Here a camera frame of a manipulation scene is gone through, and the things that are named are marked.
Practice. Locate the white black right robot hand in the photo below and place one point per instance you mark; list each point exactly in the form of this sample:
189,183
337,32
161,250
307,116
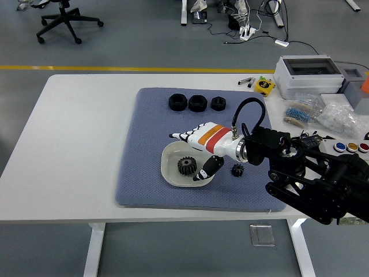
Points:
216,138

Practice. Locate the small black gear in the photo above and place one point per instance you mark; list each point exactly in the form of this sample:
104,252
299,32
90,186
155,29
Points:
237,170

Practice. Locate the large black gear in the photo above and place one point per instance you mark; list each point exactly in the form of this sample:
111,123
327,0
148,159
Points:
186,166

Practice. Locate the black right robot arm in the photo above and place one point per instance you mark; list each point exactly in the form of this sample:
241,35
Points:
271,144

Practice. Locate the small black hex nut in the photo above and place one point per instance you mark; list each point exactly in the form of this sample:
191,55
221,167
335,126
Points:
218,104

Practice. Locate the large black hex nut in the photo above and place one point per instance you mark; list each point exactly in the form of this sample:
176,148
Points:
177,102
197,103

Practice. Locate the white flat box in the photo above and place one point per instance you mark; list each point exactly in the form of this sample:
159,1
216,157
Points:
331,96

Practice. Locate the white coloured-button control box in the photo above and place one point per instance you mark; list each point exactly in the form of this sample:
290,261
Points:
340,147

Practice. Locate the white square dish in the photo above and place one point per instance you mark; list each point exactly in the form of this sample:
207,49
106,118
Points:
173,174

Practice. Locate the silver black small tool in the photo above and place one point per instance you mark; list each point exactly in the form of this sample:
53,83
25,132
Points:
245,82

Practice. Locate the yellow tape measure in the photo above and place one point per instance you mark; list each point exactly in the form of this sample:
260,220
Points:
263,86

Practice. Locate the blue-grey textured mat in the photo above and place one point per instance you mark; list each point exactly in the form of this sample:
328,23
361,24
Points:
144,161

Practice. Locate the green white small connector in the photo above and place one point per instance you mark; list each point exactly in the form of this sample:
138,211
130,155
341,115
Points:
263,78

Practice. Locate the clear bag of resistors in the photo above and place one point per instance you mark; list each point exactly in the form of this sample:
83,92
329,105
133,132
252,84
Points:
299,112

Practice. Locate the black small electronic module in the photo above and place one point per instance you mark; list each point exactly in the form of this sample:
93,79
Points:
312,140

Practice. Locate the clear floor plate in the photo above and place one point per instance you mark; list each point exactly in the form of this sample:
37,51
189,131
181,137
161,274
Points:
262,235

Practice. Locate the white power strip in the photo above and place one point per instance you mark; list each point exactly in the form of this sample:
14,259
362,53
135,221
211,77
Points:
248,32

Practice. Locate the white power adapter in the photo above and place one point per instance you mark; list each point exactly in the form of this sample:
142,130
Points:
282,42

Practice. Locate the black power brick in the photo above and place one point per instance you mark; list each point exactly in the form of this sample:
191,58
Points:
233,21

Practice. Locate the clear bag of white parts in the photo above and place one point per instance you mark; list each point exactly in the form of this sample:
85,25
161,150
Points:
337,118

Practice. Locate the white desk leg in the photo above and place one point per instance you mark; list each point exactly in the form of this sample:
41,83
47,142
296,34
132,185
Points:
184,13
354,5
278,15

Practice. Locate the person's foot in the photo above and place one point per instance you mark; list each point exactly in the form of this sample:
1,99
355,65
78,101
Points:
198,4
241,5

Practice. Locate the white table leg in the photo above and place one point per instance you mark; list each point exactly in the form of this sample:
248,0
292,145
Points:
93,248
301,248

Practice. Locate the grey plastic case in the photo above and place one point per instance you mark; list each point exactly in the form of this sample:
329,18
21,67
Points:
353,86

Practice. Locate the orange block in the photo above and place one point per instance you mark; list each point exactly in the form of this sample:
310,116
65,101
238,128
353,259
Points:
366,85

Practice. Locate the black office chair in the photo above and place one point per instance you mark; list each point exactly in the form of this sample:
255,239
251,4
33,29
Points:
63,17

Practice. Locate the grey electrical enclosure box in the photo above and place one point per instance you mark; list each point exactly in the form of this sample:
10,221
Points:
310,78

